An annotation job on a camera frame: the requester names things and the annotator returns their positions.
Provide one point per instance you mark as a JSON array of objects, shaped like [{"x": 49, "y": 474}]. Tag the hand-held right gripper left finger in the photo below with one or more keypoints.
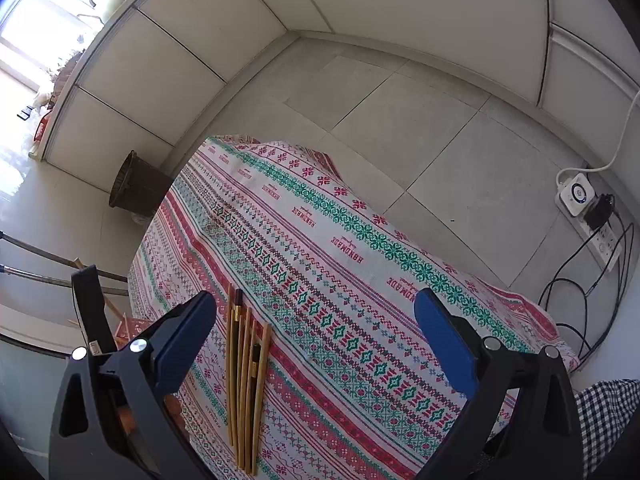
[{"x": 182, "y": 342}]

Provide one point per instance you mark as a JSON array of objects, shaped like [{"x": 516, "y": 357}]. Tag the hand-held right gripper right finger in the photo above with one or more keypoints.
[{"x": 445, "y": 335}]

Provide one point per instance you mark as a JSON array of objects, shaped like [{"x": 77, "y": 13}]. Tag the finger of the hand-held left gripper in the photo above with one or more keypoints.
[{"x": 92, "y": 310}]

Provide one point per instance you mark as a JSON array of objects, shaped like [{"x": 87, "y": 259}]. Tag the pink lattice chopstick holder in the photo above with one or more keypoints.
[{"x": 132, "y": 332}]

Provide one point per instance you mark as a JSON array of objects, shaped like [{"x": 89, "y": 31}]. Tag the bundle of wooden chopsticks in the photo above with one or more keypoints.
[{"x": 245, "y": 385}]

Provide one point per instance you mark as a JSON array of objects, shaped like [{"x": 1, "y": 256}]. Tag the dark brown trash bin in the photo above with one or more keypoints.
[{"x": 137, "y": 185}]

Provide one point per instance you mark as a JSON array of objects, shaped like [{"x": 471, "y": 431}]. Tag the patterned red green tablecloth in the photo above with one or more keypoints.
[{"x": 320, "y": 280}]

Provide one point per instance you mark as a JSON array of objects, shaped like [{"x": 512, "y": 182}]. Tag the white power strip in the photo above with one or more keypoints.
[{"x": 607, "y": 247}]

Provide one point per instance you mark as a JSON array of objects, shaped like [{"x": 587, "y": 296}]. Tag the checkered clothing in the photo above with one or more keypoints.
[{"x": 610, "y": 425}]

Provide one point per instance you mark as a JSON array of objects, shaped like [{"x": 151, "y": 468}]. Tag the white square plug adapter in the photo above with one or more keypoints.
[{"x": 576, "y": 194}]

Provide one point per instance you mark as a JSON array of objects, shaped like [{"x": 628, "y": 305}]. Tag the black charger plug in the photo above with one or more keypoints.
[{"x": 600, "y": 211}]

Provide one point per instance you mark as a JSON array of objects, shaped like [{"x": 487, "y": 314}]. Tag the white kitchen cabinets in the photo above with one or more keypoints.
[{"x": 200, "y": 35}]

